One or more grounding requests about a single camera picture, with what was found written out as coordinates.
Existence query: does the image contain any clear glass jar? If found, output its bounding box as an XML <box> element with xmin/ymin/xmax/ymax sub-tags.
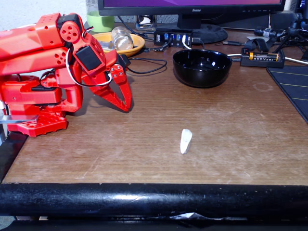
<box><xmin>111</xmin><ymin>26</ymin><xmax>134</xmax><ymax>51</ymax></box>

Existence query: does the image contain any black flashlight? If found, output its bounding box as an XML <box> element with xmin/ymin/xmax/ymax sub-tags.
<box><xmin>254</xmin><ymin>26</ymin><xmax>291</xmax><ymax>39</ymax></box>

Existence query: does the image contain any white eraser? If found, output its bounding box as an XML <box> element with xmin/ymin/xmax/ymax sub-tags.
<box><xmin>180</xmin><ymin>128</ymin><xmax>193</xmax><ymax>155</ymax></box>

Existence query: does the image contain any bottle with green liquid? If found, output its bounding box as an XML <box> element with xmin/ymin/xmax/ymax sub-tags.
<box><xmin>86</xmin><ymin>0</ymin><xmax>116</xmax><ymax>33</ymax></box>

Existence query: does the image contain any black computer monitor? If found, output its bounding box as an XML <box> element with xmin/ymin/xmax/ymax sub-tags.
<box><xmin>98</xmin><ymin>0</ymin><xmax>286</xmax><ymax>45</ymax></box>

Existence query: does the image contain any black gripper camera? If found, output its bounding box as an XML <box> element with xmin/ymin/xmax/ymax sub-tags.
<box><xmin>119</xmin><ymin>53</ymin><xmax>132</xmax><ymax>69</ymax></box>

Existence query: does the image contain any black cable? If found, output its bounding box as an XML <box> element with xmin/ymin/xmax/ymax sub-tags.
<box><xmin>127</xmin><ymin>57</ymin><xmax>168</xmax><ymax>75</ymax></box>

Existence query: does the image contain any black strap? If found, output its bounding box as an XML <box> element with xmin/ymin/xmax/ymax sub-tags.
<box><xmin>244</xmin><ymin>38</ymin><xmax>270</xmax><ymax>53</ymax></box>

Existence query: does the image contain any black battery charger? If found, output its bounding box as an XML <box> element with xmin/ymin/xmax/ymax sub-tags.
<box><xmin>240</xmin><ymin>47</ymin><xmax>286</xmax><ymax>69</ymax></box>

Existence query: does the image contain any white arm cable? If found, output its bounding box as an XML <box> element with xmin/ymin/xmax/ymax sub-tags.
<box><xmin>65</xmin><ymin>26</ymin><xmax>113</xmax><ymax>88</ymax></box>

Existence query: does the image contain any yellow and black battery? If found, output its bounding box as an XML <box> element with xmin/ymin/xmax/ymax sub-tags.
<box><xmin>248</xmin><ymin>52</ymin><xmax>280</xmax><ymax>61</ymax></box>

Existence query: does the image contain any black mat with yellow lines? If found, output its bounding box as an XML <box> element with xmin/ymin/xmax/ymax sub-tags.
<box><xmin>266</xmin><ymin>65</ymin><xmax>308</xmax><ymax>124</ymax></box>

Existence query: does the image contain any black bowl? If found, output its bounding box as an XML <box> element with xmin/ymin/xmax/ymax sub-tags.
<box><xmin>172</xmin><ymin>49</ymin><xmax>233</xmax><ymax>89</ymax></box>

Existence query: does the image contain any yellow plate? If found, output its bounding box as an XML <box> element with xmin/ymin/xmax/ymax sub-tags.
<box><xmin>92</xmin><ymin>32</ymin><xmax>146</xmax><ymax>58</ymax></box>

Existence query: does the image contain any black USB hub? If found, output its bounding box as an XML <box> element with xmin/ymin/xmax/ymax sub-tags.
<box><xmin>154</xmin><ymin>27</ymin><xmax>193</xmax><ymax>48</ymax></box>

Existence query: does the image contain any metal table clamp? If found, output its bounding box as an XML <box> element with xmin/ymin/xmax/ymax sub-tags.
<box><xmin>0</xmin><ymin>115</ymin><xmax>39</xmax><ymax>125</ymax></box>

